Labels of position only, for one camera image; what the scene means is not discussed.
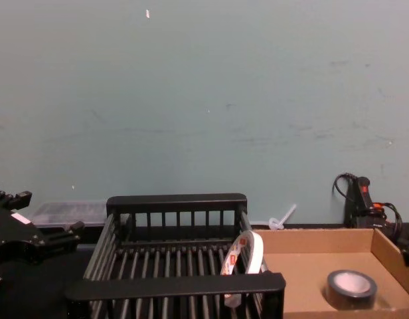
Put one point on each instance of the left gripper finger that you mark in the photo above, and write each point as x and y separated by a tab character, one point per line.
63	241
15	201

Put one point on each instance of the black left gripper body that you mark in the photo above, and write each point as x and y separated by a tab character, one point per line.
12	236

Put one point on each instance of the silver tape roll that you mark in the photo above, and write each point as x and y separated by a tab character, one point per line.
340	295

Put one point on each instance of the white tape roll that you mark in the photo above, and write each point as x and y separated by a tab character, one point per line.
256	252

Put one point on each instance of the clear plastic case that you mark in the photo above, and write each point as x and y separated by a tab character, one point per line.
68	212

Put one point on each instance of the black table cloth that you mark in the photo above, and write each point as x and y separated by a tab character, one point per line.
42	295

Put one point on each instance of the shallow brown cardboard tray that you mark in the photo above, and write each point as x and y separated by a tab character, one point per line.
300	266

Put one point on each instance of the black rack with steel bars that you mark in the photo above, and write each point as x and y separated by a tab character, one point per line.
178	287

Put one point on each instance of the small white plastic piece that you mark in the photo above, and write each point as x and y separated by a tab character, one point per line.
277	223

